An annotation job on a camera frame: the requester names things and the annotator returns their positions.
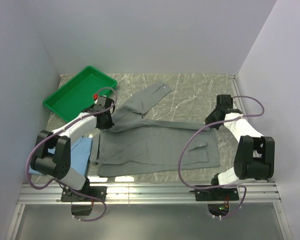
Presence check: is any grey long sleeve shirt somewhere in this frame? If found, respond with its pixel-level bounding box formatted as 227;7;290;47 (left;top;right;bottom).
90;81;220;177

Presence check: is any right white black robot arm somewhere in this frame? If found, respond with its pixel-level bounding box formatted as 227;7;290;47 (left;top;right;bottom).
205;106;275;200

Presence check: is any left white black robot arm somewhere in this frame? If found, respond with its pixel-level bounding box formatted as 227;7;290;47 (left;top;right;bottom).
25;110;114;201

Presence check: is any green plastic tray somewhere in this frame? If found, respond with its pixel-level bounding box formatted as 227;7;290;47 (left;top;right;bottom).
43;66;118;123

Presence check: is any folded light blue shirt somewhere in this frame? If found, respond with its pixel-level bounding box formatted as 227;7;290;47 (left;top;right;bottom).
27;137;94;177

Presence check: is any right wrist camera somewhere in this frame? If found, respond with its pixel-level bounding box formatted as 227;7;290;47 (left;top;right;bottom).
216;94;233;109

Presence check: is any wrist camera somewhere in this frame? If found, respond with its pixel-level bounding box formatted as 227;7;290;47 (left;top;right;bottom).
93;94;114;112
216;94;233;109

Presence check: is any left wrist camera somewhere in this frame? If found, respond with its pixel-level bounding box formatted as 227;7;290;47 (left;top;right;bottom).
93;94;114;112

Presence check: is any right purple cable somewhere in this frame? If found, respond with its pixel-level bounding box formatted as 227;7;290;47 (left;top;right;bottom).
177;95;266;218

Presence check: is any purple cable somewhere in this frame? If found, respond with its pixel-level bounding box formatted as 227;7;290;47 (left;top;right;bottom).
26;86;118;223
177;95;266;218

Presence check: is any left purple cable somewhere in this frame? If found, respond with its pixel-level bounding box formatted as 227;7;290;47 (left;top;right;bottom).
26;86;118;223

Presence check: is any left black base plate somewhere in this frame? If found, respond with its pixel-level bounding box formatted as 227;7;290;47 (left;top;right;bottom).
60;186;107;203

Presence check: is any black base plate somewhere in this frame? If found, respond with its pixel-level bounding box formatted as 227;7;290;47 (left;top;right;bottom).
60;186;107;203
190;185;239;202

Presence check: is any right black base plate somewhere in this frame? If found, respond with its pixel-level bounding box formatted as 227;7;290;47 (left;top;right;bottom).
190;185;239;202

